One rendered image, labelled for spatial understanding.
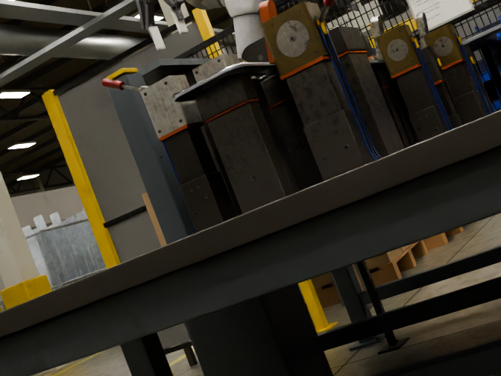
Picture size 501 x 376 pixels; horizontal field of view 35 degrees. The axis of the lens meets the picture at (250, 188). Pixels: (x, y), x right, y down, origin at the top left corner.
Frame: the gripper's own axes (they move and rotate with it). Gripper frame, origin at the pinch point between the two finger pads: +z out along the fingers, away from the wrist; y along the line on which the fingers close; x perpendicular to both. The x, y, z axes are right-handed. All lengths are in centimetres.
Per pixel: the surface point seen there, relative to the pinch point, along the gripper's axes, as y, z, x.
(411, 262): -187, 124, 325
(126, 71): 8.9, 11.4, -27.4
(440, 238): -208, 122, 403
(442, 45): 37, 28, 71
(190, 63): 7.1, 11.5, -3.8
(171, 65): 9.0, 11.7, -12.3
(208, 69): 18.9, 17.3, -10.5
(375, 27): 39, 20, 37
